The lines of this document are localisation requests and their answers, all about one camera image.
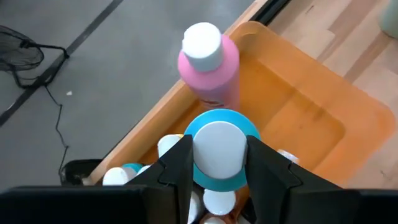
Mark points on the small white paper scrap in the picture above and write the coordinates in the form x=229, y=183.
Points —
x=69, y=92

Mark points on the large pink paint bottle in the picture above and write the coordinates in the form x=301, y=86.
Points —
x=214, y=81

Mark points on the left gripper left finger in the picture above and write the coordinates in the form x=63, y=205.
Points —
x=93, y=205

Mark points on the large teal paint bottle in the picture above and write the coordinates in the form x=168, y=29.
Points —
x=219, y=149

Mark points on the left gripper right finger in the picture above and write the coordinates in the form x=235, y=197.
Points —
x=326, y=205

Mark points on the orange plastic bin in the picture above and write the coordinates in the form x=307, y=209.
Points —
x=311, y=124

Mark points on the small white paint bottle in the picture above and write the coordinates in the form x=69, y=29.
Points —
x=287, y=156

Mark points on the black table clamp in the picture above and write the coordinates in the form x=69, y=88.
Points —
x=77, y=171

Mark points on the black floor fan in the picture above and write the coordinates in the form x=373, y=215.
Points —
x=18, y=49

